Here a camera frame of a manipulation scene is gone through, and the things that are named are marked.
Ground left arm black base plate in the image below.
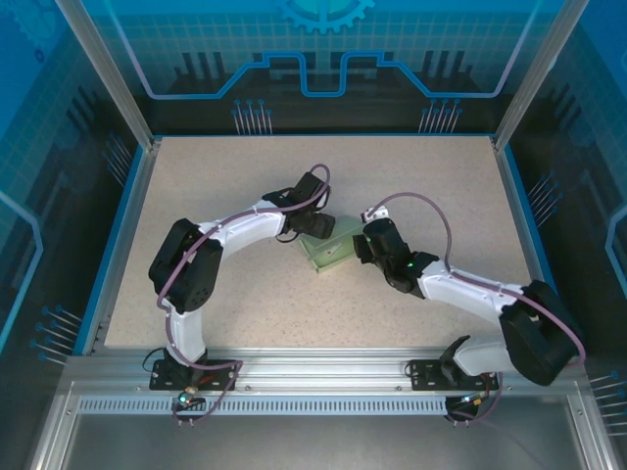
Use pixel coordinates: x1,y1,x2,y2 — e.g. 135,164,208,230
149,358,240,392

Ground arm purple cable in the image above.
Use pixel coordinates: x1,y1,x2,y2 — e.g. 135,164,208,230
362,192,588,428
156,164,334,428

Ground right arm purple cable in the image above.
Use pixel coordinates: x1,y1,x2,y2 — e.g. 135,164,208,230
362,192,588,428

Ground blue printed enclosure panel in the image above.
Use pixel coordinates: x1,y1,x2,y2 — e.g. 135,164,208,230
58,0,574,137
504,0,627,427
0,0,148,470

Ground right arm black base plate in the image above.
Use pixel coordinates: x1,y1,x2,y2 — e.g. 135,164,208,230
409,359,505,392

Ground aluminium frame post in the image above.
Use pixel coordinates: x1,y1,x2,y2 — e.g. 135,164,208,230
54,0,164,152
491,0,592,153

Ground narrow aluminium side rail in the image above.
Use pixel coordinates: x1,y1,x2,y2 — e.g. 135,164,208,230
492,136,579,356
80,139,163,356

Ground green paper box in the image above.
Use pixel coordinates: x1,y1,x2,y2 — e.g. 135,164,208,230
296,213,366,276

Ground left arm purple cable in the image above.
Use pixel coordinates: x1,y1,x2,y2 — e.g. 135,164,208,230
156,164,334,428

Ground slotted cable duct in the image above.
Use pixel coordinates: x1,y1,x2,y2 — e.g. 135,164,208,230
76,397,450,417

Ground wide aluminium frame rail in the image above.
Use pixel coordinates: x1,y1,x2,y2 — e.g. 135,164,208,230
63,348,589,393

